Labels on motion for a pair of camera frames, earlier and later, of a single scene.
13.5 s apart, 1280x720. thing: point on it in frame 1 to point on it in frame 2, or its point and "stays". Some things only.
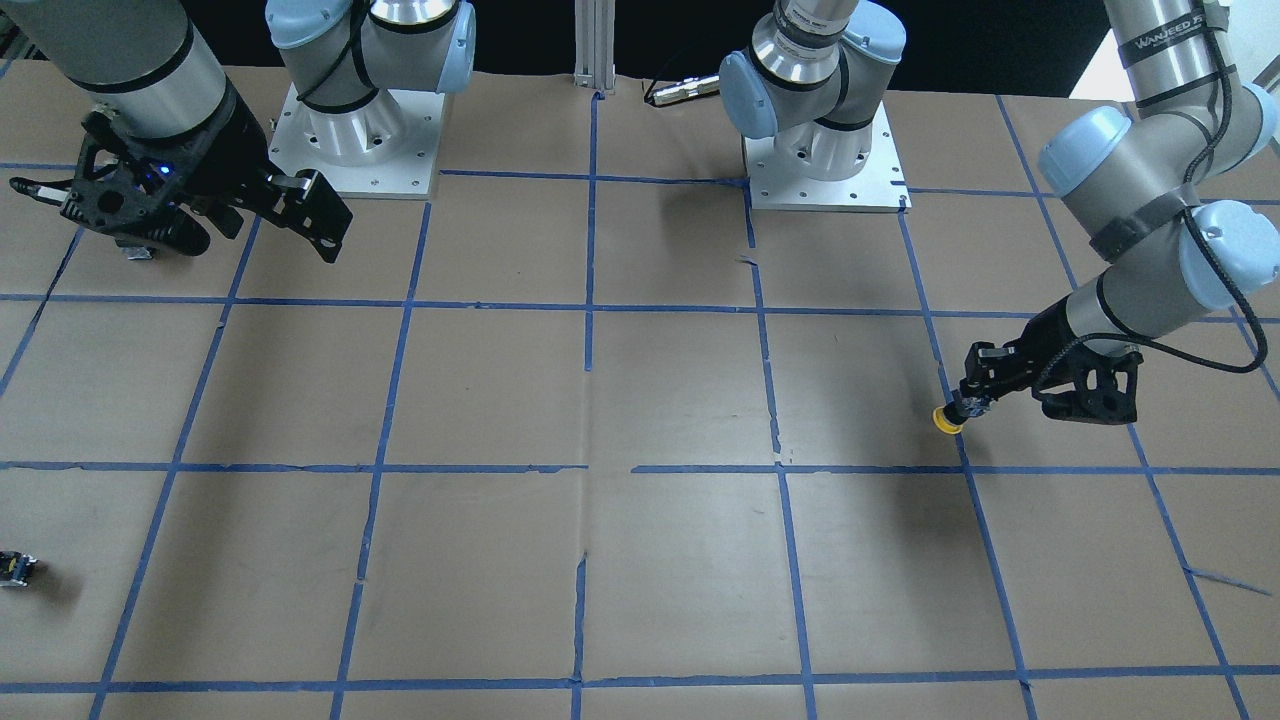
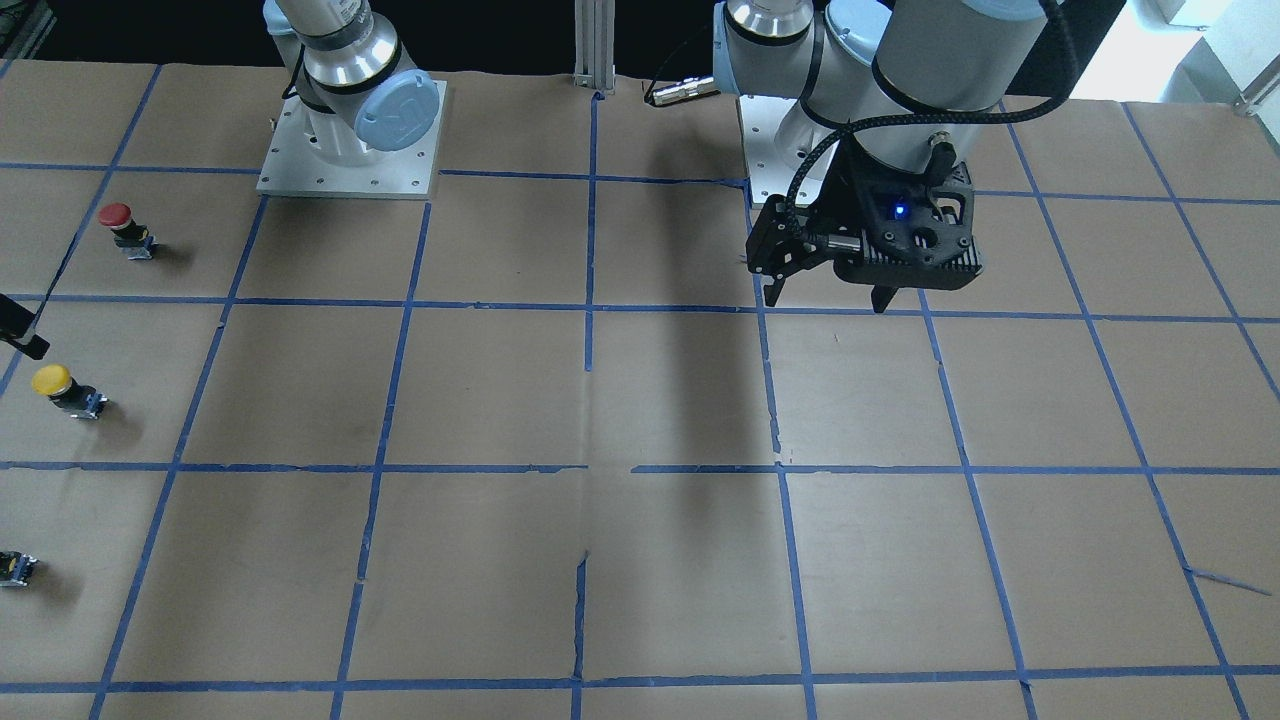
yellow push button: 943,424 to 79,401
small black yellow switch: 14,568 stays
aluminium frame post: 595,27 stays
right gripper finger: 310,204 to 15,320
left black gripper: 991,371 to 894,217
